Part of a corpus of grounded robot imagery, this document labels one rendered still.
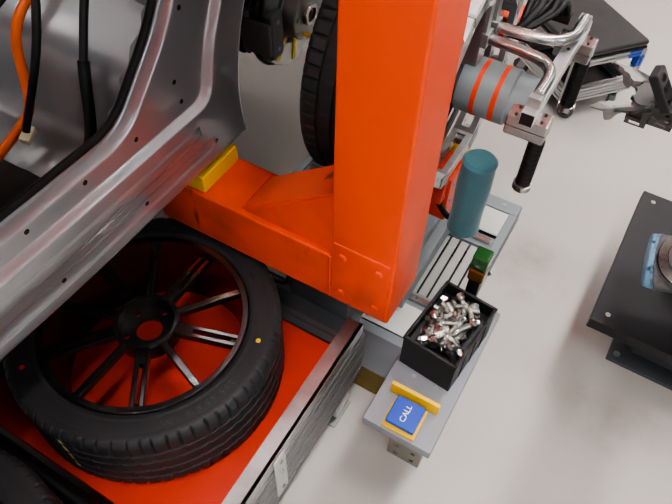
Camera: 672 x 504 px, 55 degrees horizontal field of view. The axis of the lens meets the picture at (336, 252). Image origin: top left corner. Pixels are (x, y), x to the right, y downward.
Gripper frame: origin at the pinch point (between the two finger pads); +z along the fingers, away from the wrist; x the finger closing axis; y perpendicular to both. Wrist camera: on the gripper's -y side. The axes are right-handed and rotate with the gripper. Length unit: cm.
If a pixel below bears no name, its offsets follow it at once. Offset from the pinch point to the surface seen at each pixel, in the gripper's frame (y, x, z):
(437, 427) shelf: 17, -93, -3
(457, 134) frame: 19.5, -16.8, 30.5
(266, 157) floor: 81, -19, 113
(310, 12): -6, -15, 77
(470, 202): 12.2, -39.4, 15.7
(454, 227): 23, -42, 18
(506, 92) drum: -10.9, -21.8, 16.6
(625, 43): 77, 93, 8
